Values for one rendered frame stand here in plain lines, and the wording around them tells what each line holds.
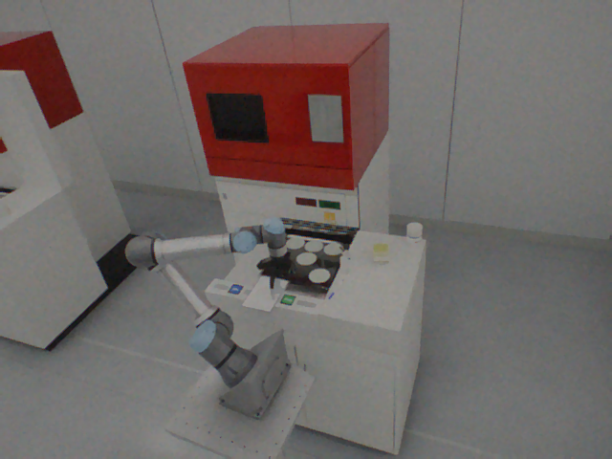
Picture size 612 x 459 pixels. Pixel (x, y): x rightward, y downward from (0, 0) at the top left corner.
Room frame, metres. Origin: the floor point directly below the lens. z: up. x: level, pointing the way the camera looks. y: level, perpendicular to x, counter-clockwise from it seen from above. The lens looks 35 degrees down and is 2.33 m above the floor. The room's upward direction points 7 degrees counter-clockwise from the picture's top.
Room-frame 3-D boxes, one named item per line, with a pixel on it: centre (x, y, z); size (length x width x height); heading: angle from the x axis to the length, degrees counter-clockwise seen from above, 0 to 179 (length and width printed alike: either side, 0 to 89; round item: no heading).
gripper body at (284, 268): (1.47, 0.12, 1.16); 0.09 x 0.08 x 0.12; 65
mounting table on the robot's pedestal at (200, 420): (1.11, 0.31, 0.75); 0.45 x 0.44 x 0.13; 152
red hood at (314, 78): (2.39, -0.03, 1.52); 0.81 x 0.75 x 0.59; 65
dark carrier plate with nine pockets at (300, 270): (1.82, 0.02, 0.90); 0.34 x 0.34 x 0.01; 65
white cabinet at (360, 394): (1.69, -0.01, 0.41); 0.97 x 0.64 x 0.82; 65
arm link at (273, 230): (1.47, 0.13, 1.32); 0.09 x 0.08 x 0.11; 90
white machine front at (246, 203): (2.10, 0.10, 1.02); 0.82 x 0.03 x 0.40; 65
